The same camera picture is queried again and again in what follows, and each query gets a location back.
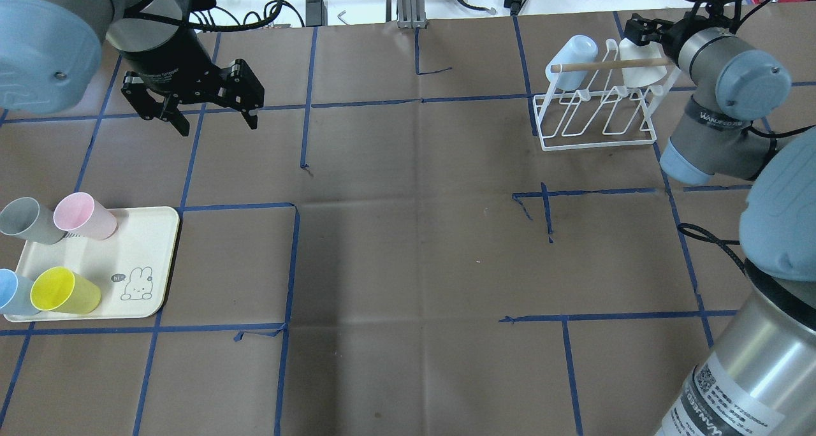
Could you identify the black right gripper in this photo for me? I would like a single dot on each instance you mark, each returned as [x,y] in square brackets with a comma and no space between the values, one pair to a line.
[668,33]

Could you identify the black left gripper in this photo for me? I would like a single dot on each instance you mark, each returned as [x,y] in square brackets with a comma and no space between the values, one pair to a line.
[167,61]

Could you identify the white cream cup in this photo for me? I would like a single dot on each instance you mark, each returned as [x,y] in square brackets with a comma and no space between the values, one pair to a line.
[638,77]

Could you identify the light blue cup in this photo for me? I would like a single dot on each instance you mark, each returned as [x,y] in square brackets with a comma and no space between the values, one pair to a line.
[16,294]
[578,49]

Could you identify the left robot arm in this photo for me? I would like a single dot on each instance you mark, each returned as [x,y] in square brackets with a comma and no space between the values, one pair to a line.
[51,50]

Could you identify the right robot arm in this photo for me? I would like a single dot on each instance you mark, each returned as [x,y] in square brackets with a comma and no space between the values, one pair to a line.
[758,378]

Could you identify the pink cup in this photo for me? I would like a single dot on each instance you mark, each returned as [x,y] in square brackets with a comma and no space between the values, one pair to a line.
[82,215]

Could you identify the grey cup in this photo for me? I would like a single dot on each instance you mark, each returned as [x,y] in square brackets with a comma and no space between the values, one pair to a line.
[27,219]

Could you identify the yellow cup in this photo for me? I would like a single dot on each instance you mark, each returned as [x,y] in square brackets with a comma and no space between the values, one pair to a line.
[61,290]

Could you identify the black power adapter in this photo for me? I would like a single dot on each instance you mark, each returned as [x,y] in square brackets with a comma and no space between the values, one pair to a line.
[315,13]

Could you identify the cream plastic tray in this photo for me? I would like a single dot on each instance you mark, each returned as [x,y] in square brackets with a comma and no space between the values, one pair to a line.
[131,267]

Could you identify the white wire cup rack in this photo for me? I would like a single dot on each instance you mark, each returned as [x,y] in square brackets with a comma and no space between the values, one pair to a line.
[602,112]

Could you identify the aluminium frame post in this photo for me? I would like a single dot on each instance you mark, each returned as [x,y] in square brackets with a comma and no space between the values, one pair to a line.
[411,14]

